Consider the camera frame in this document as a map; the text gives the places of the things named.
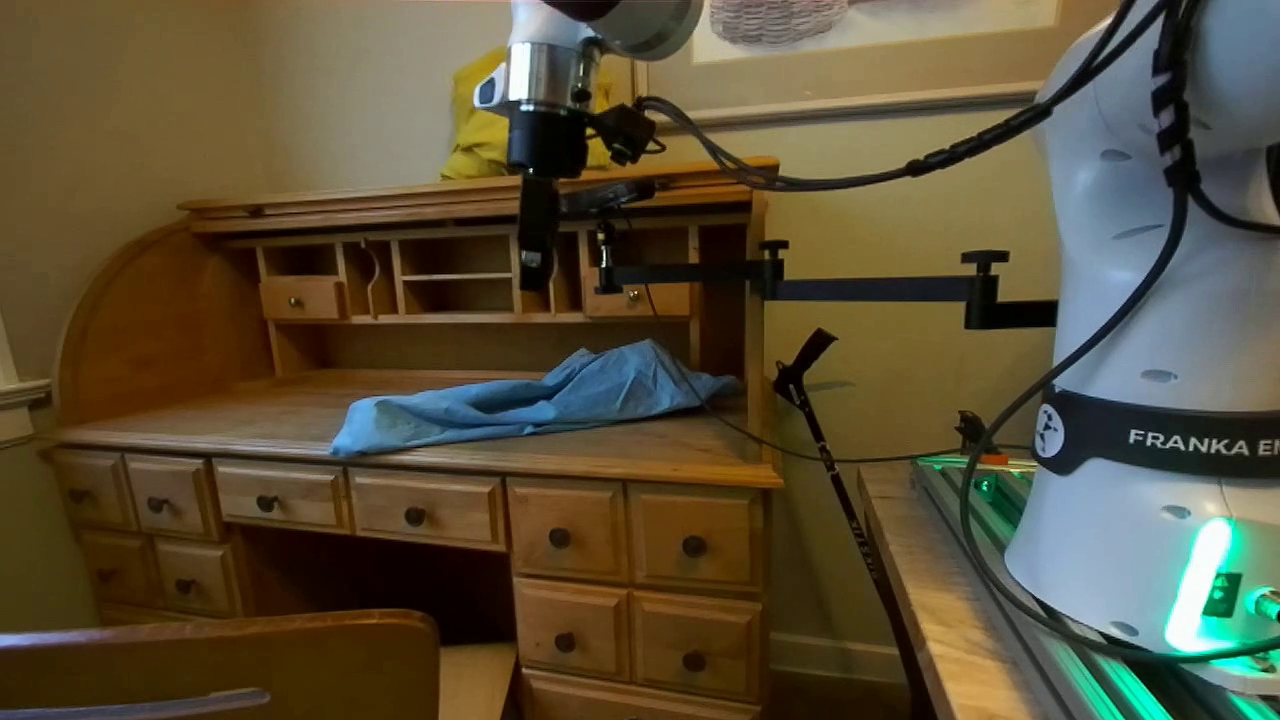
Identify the wooden desk drawer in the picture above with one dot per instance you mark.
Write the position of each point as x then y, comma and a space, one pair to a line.
281, 497
90, 488
568, 628
424, 511
117, 573
627, 702
166, 497
196, 578
696, 645
696, 539
565, 531

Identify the blue cloth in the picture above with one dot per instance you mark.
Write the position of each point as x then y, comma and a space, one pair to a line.
562, 396

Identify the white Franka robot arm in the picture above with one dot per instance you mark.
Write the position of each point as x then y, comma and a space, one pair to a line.
1172, 267

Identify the small inner desk drawer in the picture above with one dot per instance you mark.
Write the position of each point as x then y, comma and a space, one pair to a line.
644, 302
303, 298

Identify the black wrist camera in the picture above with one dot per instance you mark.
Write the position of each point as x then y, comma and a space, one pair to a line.
627, 135

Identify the wooden roll-top desk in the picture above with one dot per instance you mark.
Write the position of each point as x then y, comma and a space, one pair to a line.
173, 347

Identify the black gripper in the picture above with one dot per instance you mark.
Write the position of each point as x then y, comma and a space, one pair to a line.
545, 144

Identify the black tripod stand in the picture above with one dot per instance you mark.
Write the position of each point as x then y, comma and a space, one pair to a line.
835, 467

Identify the framed wall picture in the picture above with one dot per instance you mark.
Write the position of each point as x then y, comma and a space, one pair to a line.
866, 53

